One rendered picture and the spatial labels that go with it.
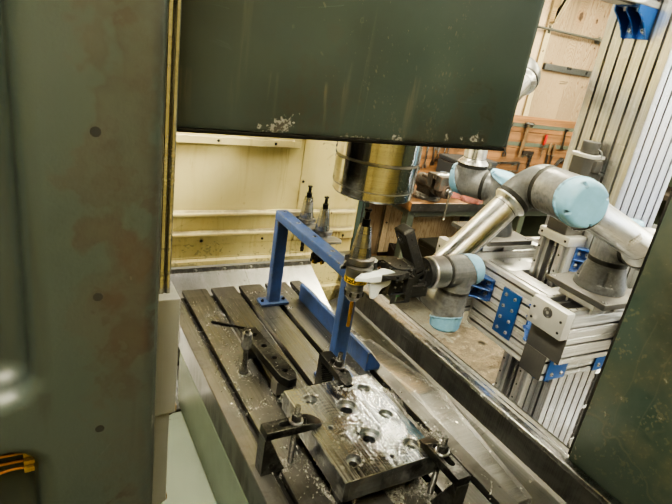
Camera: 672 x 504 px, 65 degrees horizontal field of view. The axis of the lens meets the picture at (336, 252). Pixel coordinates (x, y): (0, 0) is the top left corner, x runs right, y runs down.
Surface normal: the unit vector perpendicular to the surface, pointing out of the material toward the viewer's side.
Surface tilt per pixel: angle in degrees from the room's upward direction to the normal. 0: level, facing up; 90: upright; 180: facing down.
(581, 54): 90
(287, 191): 90
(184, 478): 0
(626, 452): 90
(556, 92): 90
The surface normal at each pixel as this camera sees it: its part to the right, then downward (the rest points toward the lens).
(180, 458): 0.15, -0.92
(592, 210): 0.25, 0.34
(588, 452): -0.87, 0.05
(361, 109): 0.48, 0.39
